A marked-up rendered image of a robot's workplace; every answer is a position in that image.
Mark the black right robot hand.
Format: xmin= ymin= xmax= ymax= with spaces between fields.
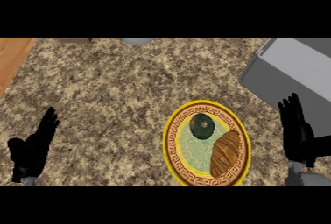
xmin=276 ymin=92 xmax=331 ymax=168

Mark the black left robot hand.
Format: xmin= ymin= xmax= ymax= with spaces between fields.
xmin=6 ymin=106 xmax=60 ymax=184

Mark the grey cardboard box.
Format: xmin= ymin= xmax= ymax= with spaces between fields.
xmin=239 ymin=37 xmax=331 ymax=138

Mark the yellow rimmed patterned plate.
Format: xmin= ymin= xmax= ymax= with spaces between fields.
xmin=161 ymin=100 xmax=252 ymax=187

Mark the dark green squash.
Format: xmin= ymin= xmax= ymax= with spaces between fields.
xmin=189 ymin=113 xmax=217 ymax=141

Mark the brown croissant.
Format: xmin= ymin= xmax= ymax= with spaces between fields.
xmin=208 ymin=129 xmax=243 ymax=179

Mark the pale grey object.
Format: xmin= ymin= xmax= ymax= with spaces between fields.
xmin=121 ymin=37 xmax=158 ymax=47

